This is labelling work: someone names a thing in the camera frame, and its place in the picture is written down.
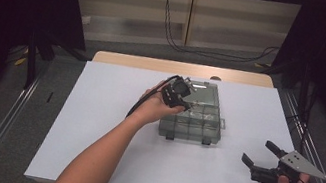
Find white table sheet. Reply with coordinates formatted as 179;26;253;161
23;48;326;183

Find black cable along rail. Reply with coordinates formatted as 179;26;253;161
278;78;321;157

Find black metal stand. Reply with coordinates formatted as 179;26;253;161
19;27;61;94

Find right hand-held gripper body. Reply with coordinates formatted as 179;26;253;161
250;143;326;183

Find wooden table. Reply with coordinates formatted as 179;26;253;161
92;44;276;94

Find black wall cables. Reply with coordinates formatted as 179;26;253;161
155;0;287;71

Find clear grey compartment box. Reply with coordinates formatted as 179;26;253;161
156;74;233;149

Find person's left hand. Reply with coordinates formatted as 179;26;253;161
131;78;188;132

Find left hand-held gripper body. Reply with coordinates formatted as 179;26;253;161
159;73;200;112

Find yellow floor piece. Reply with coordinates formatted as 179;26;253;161
12;45;30;68

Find left hand-held gripper cable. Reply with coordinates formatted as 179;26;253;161
125;67;182;127

